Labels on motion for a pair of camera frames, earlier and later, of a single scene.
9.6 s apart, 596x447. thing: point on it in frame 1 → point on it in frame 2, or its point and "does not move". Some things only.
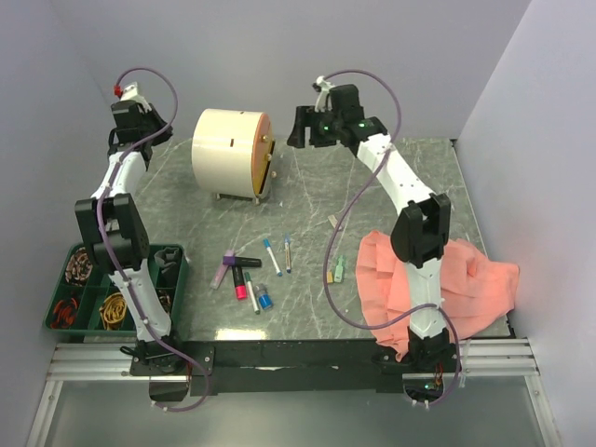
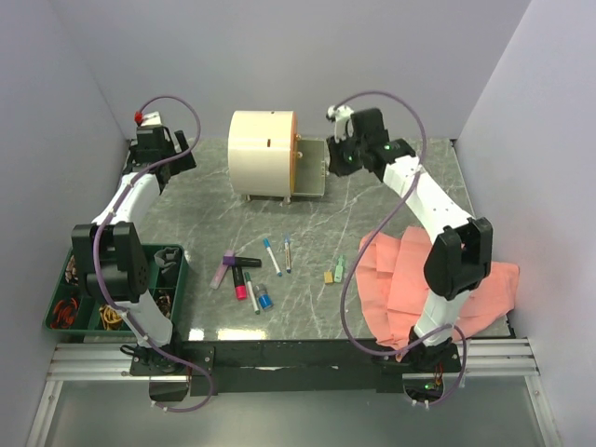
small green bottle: (339, 271) does not move
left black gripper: (164, 135) → (182, 164)
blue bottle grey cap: (264, 297) does not move
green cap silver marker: (250, 288) does not move
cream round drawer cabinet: (233, 153) → (267, 159)
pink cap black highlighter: (240, 288) does not move
